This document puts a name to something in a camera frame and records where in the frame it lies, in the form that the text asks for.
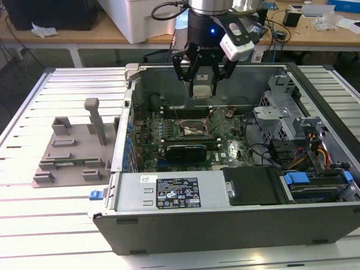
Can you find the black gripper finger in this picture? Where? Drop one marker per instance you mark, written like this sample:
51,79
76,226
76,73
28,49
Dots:
229,71
177,66

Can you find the silver CPU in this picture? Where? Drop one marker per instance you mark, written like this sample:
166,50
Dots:
202,92

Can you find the thin metal locking lever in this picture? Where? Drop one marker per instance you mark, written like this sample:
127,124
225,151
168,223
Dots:
213,113
176,115

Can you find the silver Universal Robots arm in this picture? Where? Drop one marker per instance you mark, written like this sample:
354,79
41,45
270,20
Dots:
208,5

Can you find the CPU socket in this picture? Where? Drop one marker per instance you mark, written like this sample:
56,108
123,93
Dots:
197,125

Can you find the coin cell battery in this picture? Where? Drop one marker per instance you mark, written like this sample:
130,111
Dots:
229,113

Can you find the grey case corner latch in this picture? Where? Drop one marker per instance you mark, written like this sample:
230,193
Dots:
131,70

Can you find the black RAM slot row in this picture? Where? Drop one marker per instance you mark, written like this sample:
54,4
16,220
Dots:
191,139
182,112

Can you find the white plastic box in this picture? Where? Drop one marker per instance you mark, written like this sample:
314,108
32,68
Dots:
140,25

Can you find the grey metal drive cage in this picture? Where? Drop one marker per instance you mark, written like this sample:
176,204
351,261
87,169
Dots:
270,112

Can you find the green motherboard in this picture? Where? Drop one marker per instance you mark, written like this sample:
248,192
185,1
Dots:
230,149

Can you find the small black box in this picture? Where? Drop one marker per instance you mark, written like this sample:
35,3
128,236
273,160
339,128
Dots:
291,18

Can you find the black graphics card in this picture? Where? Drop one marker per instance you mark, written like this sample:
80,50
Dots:
185,154

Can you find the wooden desk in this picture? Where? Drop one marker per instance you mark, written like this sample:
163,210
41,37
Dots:
84,36

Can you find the flat grey box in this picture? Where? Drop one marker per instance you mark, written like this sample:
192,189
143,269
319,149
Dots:
315,11

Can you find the clear plastic bags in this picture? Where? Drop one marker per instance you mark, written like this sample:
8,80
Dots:
326,22

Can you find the black plastic shroud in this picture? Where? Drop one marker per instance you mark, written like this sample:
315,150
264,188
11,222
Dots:
250,185

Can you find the hard disk in blue carrier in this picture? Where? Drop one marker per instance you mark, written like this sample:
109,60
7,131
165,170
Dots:
295,178

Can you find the white paper sheet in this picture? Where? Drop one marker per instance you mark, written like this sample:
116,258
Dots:
348,24

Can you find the blue cardboard box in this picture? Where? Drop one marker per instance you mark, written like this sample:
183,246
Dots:
346,5

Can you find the large black box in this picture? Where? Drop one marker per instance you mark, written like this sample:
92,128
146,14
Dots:
50,14

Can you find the green RAM stick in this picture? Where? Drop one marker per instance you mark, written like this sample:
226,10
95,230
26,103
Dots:
78,162

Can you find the silver power supply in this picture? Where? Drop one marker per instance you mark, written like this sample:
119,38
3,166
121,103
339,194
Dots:
132,197

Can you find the crumpled white paper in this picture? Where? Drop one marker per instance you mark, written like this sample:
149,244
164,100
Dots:
42,31

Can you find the grey parts rack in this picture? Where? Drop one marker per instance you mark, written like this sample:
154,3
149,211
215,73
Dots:
73,174

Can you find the blue case latch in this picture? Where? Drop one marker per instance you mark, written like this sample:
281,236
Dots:
95,195

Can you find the black open PC case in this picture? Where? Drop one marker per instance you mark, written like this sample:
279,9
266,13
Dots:
225,230

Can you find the white wrist camera on bracket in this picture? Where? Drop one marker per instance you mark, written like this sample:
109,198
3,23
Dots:
236,49

